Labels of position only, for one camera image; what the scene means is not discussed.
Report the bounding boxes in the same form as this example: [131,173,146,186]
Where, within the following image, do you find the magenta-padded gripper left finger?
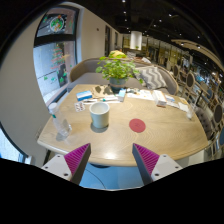
[41,143,92,185]

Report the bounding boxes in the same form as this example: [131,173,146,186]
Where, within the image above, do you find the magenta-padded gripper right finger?
[132,143,183,186]

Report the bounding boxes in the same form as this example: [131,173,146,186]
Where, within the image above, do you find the clear plastic water bottle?
[48,102,73,139]

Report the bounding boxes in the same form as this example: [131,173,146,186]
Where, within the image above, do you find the flat round red coaster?
[128,118,147,134]

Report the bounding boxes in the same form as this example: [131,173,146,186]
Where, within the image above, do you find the pale green cup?
[88,101,111,129]

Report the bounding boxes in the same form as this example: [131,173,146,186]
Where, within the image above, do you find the pill blister pack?
[73,101,86,113]

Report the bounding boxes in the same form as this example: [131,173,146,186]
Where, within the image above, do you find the white orange box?
[151,89,168,108]

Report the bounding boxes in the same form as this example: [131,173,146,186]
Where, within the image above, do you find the small blue white box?
[75,90,93,102]

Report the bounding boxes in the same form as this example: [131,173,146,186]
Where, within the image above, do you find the plain white paper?
[178,101,190,113]

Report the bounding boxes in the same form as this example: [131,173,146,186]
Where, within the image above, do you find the white printed leaflet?
[126,88,155,101]

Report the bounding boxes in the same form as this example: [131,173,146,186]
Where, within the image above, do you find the clear plastic cup with straw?
[185,99,198,120]

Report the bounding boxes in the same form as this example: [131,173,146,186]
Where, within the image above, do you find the white green marker pen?
[101,96,119,102]

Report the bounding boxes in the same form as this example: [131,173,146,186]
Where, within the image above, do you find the teal white small carton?
[117,88,128,103]

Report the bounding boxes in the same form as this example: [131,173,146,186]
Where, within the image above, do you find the brown paper sheet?
[91,84,114,99]

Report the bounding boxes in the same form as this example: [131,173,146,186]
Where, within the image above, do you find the grey curved sofa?
[68,57,179,96]

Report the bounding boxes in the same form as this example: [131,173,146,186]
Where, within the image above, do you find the grey chevron cushion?
[135,65,168,90]

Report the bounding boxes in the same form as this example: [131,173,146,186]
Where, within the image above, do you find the group of dining chairs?
[166,59,224,148]

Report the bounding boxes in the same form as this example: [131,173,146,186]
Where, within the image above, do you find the green potted plant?
[95,55,145,93]

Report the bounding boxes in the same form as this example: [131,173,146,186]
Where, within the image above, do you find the window with colourful stickers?
[32,4,81,104]

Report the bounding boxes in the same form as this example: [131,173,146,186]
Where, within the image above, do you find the person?
[108,49,128,59]

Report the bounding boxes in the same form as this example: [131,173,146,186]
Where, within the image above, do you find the group of ceiling lights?
[119,0,218,51]

